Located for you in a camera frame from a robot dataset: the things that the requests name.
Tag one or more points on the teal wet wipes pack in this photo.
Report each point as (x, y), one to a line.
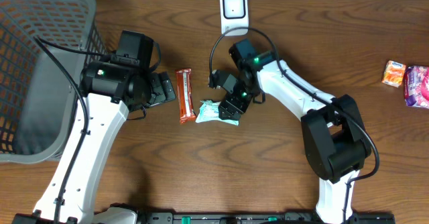
(209, 111)

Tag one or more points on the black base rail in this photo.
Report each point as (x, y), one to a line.
(170, 218)

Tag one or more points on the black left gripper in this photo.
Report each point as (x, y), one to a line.
(162, 88)

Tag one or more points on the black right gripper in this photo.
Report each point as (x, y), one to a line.
(239, 106)

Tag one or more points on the purple noodle packet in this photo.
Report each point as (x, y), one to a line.
(416, 86)

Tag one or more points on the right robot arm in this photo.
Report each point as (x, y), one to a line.
(335, 141)

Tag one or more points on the white barcode scanner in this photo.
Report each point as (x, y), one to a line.
(234, 13)

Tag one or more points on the orange snack bar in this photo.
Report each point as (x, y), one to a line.
(183, 78)

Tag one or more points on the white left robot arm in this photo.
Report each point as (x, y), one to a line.
(108, 93)

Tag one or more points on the small orange tissue pack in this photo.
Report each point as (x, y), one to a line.
(394, 73)

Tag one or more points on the grey plastic basket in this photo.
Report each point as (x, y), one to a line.
(42, 42)

